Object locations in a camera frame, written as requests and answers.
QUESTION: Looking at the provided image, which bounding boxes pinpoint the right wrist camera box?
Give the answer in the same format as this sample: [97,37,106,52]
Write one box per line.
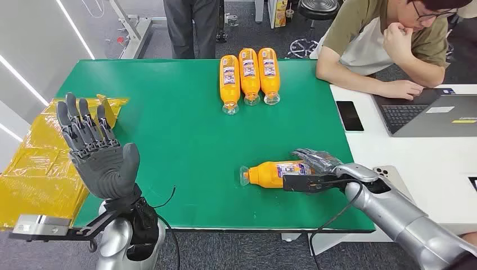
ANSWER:
[282,173,349,194]

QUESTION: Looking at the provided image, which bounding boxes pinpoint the black round stool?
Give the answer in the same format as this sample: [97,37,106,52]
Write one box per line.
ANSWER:
[287,0,340,59]

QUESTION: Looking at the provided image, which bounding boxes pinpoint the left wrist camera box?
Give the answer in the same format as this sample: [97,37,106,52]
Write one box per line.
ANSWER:
[9,212,116,243]

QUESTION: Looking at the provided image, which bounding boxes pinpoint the orange drink carton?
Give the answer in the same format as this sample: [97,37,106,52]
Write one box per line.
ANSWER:
[273,0,289,29]

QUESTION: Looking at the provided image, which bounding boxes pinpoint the green table mat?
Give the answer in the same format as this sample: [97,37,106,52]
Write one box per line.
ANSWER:
[55,58,375,232]

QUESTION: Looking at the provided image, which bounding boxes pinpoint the person's knee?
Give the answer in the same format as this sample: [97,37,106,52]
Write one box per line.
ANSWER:
[461,231,477,248]

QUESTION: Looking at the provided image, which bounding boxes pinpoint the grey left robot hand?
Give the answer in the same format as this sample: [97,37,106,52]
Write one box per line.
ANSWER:
[56,93,142,200]

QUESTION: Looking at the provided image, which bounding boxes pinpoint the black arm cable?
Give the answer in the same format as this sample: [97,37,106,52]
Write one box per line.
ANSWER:
[308,181,364,270]
[152,185,182,270]

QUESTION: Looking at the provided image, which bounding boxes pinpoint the standing person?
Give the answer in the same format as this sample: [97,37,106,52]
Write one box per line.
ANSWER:
[163,0,221,60]

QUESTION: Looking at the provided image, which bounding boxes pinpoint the orange juice bottle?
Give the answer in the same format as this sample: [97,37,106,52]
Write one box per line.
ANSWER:
[238,48,261,106]
[219,55,241,115]
[258,47,281,106]
[239,160,314,189]

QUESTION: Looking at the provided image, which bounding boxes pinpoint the grey metal stand frame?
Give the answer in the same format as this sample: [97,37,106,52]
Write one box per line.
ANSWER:
[108,0,167,60]

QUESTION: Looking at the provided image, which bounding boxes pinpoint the beige smartphone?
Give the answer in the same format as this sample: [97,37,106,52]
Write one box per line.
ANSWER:
[372,165,416,204]

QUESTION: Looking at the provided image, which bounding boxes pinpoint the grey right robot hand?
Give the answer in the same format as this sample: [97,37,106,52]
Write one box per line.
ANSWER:
[290,148,344,176]

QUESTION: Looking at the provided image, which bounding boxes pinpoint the black smartphone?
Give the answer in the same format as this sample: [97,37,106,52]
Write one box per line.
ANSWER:
[335,100,365,133]

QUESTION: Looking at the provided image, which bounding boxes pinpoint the seated person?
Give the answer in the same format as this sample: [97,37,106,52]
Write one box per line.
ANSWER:
[309,0,474,101]

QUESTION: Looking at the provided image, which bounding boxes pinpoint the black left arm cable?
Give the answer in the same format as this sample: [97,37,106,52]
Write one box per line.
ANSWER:
[152,185,182,270]

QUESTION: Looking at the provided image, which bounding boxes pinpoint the grey laptop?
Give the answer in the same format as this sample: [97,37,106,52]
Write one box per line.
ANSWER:
[372,87,477,138]

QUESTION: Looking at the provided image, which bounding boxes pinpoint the yellow taped box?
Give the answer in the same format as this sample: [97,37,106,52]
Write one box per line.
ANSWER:
[0,94,129,230]

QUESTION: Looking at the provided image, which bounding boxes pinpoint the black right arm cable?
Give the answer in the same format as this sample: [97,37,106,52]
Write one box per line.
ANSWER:
[308,181,364,270]

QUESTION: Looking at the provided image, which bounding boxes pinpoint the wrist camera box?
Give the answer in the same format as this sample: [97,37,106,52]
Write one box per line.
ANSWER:
[9,212,116,243]
[282,173,349,194]

